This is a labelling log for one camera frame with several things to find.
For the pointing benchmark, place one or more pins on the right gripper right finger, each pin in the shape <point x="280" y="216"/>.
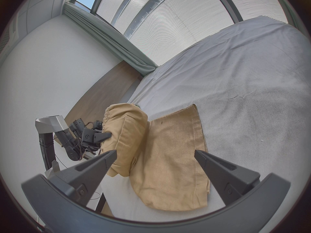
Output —
<point x="226" y="178"/>

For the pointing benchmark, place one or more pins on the grey-green curtain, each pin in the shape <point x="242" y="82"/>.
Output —
<point x="116" y="45"/>

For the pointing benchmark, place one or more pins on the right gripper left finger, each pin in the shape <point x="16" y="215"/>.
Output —
<point x="85" y="178"/>

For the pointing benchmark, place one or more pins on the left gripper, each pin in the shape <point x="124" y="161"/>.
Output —
<point x="87" y="137"/>

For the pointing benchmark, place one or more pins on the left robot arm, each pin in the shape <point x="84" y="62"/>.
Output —
<point x="68" y="142"/>

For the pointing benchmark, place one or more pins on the white ceiling air conditioner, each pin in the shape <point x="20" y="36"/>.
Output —
<point x="9" y="39"/>

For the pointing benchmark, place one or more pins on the tan shorts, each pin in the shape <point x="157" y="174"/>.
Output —
<point x="170" y="154"/>

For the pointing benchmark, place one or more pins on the window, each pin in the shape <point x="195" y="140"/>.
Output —
<point x="182" y="20"/>

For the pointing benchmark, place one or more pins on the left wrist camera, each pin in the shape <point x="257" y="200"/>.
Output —
<point x="98" y="124"/>

